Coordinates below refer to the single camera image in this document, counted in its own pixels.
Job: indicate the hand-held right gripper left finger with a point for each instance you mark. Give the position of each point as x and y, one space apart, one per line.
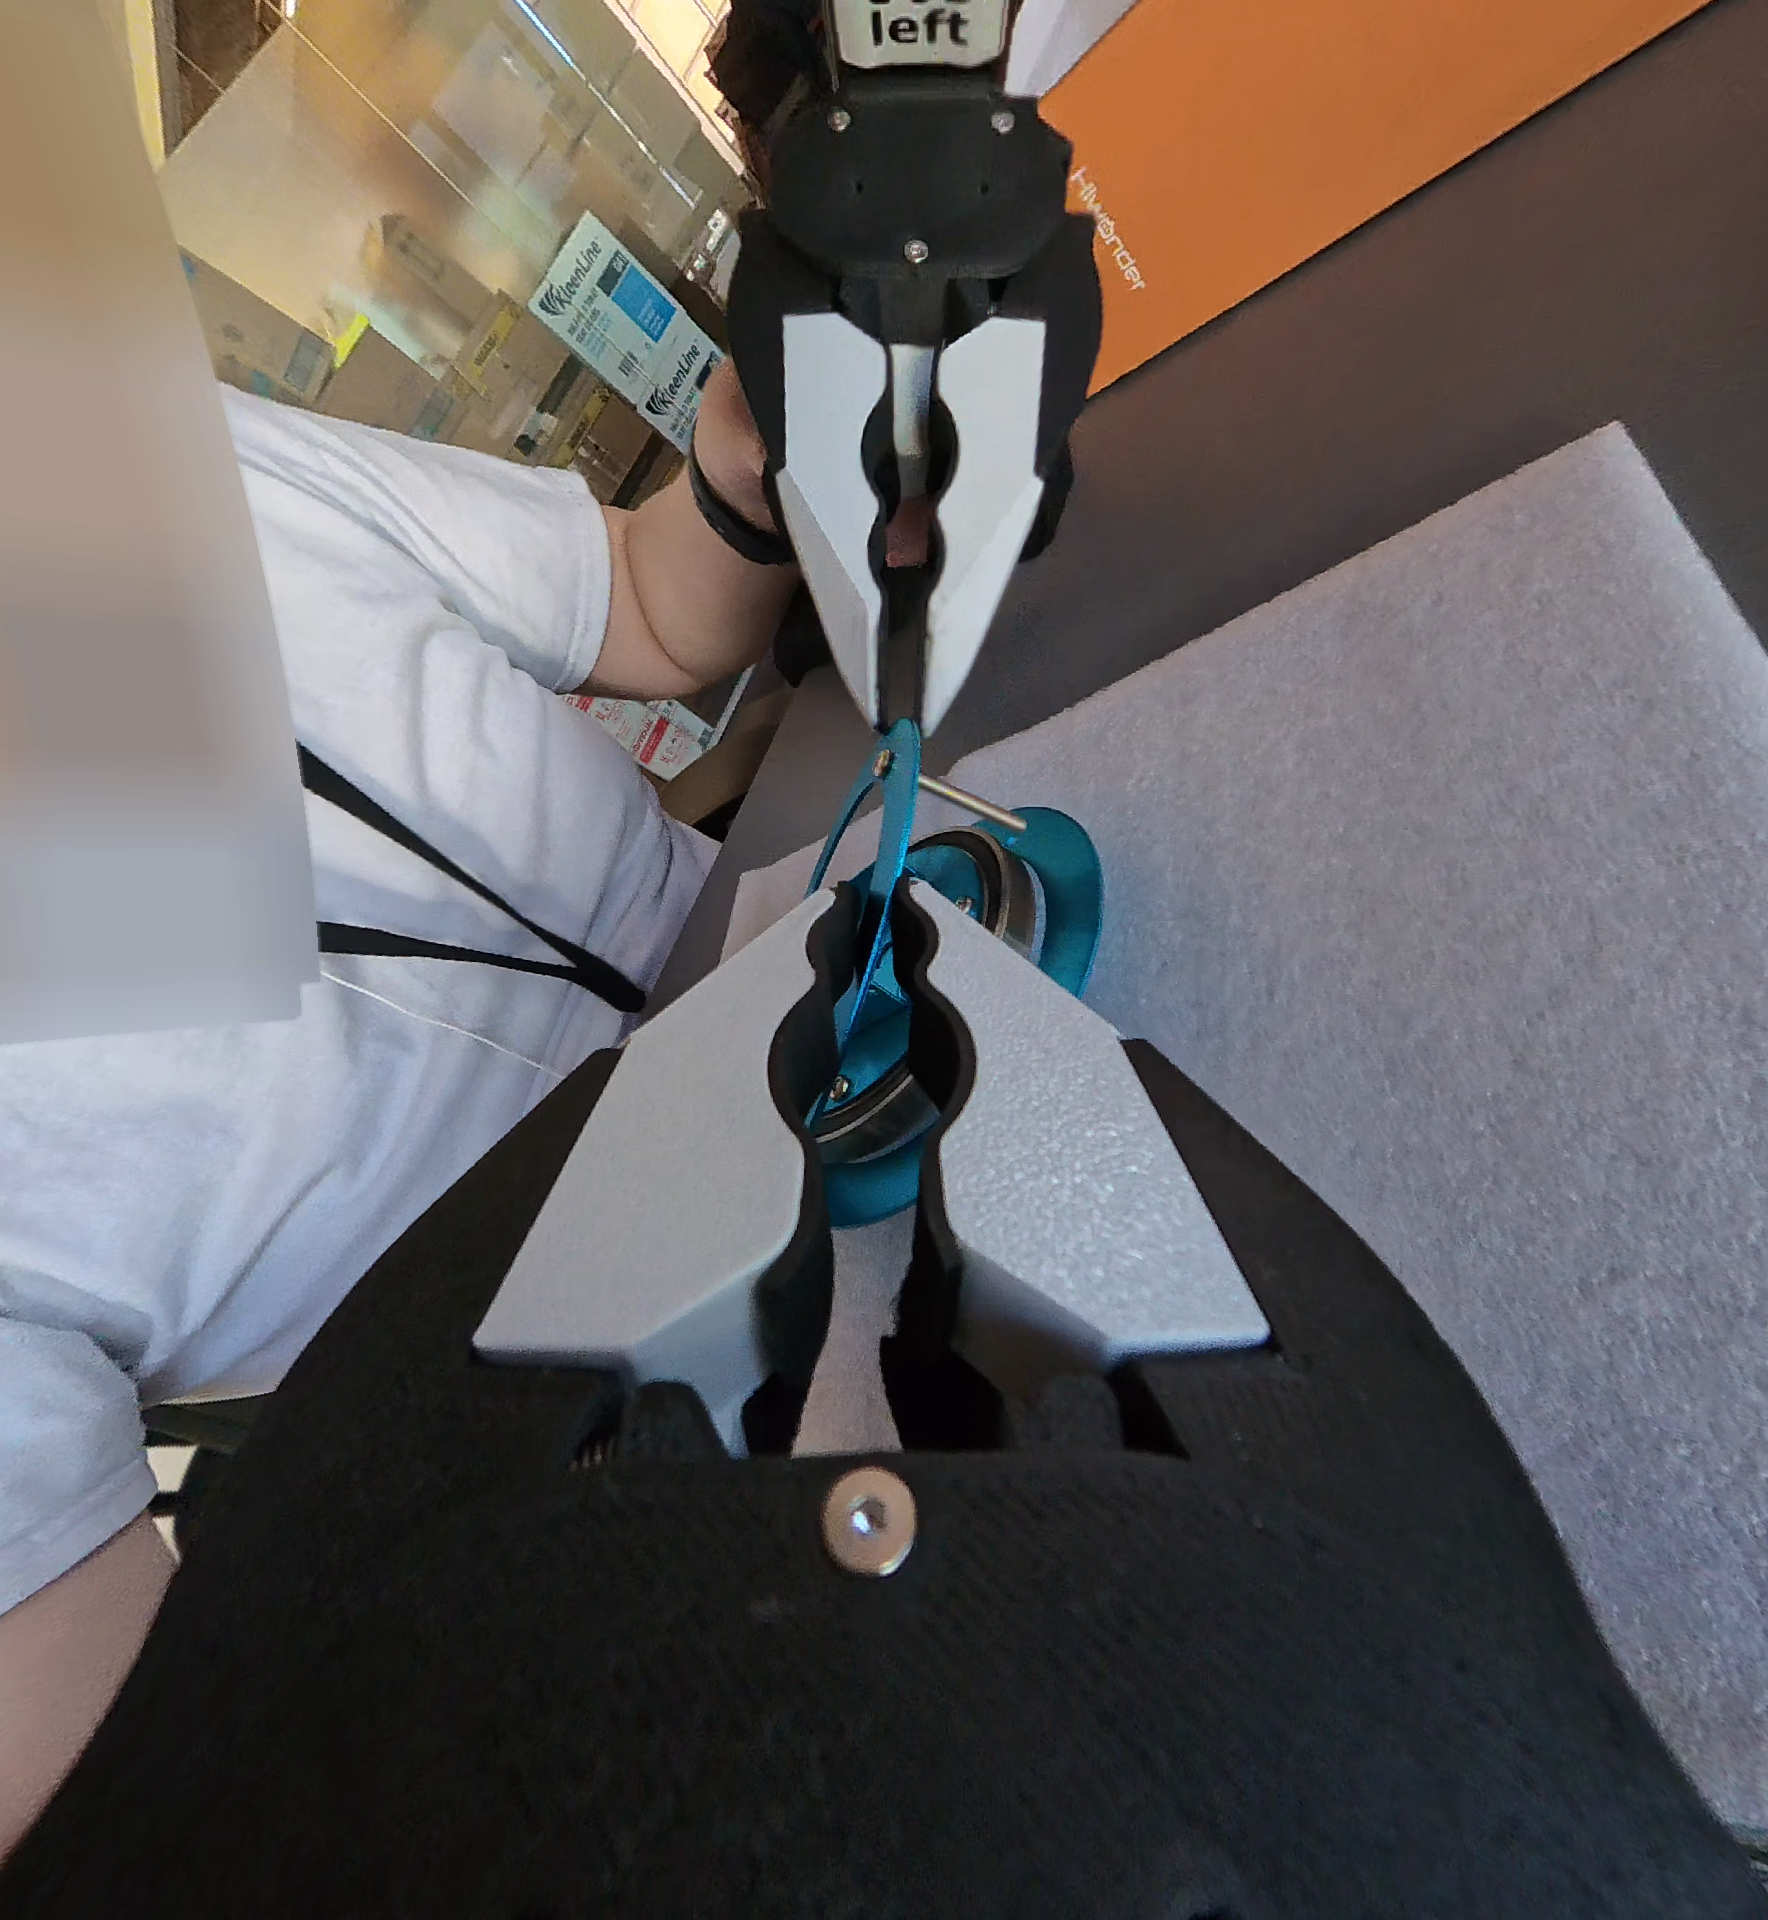
644 1199

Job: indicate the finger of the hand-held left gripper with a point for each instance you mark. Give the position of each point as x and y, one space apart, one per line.
998 481
821 481

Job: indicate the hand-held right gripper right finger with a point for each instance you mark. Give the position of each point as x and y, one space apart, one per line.
1107 1199

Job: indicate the blue metal turntable bearing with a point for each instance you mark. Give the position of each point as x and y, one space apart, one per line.
1034 901

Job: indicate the long silver screw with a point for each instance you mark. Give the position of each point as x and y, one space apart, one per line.
974 803

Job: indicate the person's left forearm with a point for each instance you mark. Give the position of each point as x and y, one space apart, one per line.
673 600

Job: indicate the dark grey desk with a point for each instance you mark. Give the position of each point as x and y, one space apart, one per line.
1650 299

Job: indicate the black wristband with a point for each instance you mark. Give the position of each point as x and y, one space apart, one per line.
720 525

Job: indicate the person's white shirt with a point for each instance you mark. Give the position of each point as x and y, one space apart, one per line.
375 1048

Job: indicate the orange cardboard box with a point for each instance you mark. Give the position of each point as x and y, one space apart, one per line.
1274 195

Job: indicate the white foam sheet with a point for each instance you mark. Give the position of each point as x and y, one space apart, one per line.
1423 901

